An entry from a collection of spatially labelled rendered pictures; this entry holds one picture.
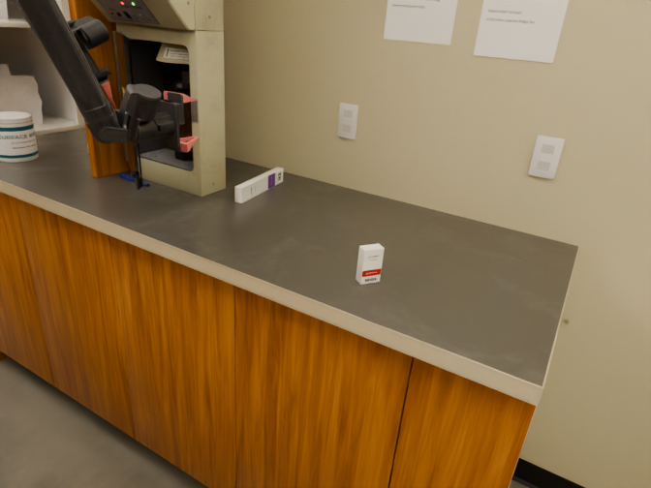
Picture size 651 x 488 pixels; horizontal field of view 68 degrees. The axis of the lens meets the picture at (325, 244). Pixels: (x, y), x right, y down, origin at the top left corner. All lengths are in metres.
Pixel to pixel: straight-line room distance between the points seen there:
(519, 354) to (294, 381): 0.52
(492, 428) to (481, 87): 0.93
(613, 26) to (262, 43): 1.08
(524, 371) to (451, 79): 0.91
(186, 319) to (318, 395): 0.42
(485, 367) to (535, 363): 0.09
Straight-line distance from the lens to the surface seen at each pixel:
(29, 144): 1.98
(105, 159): 1.75
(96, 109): 1.13
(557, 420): 1.86
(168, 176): 1.62
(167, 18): 1.45
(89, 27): 1.47
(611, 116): 1.47
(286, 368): 1.18
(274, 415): 1.30
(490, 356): 0.92
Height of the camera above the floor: 1.46
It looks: 25 degrees down
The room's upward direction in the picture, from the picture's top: 5 degrees clockwise
